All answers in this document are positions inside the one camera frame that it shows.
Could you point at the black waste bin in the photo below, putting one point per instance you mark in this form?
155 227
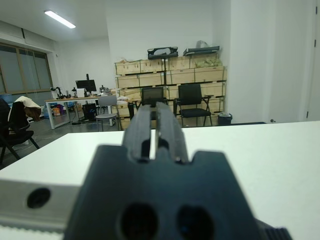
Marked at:
225 119

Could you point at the black armrest chair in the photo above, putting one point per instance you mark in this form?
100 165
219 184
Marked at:
190 93

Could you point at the black mesh office chair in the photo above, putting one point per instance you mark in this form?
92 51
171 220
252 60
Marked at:
152 94

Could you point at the black metal stand pole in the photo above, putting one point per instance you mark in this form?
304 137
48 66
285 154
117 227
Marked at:
164 75

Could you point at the wooden desk white frame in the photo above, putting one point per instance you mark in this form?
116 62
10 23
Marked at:
70 99

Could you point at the black jacket white lining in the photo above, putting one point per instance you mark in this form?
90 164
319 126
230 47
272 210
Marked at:
18 116

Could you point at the flat black equipment case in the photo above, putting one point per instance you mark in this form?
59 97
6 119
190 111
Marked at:
201 50

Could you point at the beige brown jacket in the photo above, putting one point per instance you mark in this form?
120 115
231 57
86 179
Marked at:
32 110

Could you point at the black visitor chair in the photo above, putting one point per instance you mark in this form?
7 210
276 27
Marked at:
21 137

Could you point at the grey plastic wrap bundle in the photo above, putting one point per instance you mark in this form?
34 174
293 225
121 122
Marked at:
203 43

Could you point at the wood framed window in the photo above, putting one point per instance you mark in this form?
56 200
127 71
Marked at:
27 70

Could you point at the white door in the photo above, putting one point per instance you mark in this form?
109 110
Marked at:
315 70

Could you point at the open black equipment case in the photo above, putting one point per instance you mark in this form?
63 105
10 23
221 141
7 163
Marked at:
162 54

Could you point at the grey office chair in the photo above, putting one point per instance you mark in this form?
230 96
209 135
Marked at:
107 102

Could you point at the small white box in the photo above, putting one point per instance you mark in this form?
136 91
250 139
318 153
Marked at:
80 93

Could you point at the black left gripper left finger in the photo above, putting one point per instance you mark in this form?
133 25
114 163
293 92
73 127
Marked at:
138 135

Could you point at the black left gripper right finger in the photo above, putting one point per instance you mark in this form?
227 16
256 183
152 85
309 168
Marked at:
172 135

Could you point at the black computer tower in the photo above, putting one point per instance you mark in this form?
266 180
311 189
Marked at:
89 112

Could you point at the long ceiling light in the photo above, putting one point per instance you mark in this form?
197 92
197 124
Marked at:
60 19

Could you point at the open wooden crate with packing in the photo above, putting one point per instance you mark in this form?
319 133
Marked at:
205 62

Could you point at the colourful bag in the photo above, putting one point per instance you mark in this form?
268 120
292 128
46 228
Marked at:
57 110

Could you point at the black computer monitor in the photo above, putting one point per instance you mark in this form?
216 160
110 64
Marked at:
85 84

